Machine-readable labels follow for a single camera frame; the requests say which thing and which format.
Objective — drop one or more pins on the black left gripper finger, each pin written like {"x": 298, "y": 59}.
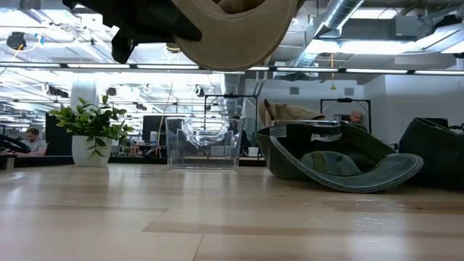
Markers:
{"x": 177, "y": 30}

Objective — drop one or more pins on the beige cotton cap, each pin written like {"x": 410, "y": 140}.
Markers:
{"x": 290, "y": 110}
{"x": 235, "y": 43}

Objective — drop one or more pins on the dark green cotton cap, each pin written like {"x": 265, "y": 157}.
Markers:
{"x": 380, "y": 174}

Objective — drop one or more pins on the dark green bag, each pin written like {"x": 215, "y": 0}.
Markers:
{"x": 435, "y": 156}

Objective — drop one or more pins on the black monitor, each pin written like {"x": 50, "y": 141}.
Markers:
{"x": 152, "y": 125}

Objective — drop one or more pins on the white bottle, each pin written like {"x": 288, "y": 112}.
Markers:
{"x": 154, "y": 138}

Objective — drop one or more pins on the person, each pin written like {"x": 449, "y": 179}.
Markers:
{"x": 357, "y": 117}
{"x": 245, "y": 141}
{"x": 34, "y": 145}

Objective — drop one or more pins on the green plant in white pot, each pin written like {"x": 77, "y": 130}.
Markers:
{"x": 90, "y": 148}

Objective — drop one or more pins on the black partition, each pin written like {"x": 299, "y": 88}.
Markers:
{"x": 58, "y": 141}

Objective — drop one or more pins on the small white pot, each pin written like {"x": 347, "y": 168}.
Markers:
{"x": 253, "y": 151}

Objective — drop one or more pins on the black curved chair back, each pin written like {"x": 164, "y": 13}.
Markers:
{"x": 14, "y": 145}

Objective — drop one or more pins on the corrugated silver duct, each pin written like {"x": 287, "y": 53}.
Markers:
{"x": 232, "y": 87}

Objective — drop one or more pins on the black stand frame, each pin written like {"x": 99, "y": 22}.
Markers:
{"x": 344, "y": 100}
{"x": 232, "y": 96}

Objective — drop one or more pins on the silver spiral ceiling duct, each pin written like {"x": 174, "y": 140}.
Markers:
{"x": 340, "y": 12}

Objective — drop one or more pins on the black table frame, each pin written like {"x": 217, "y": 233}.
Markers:
{"x": 43, "y": 161}

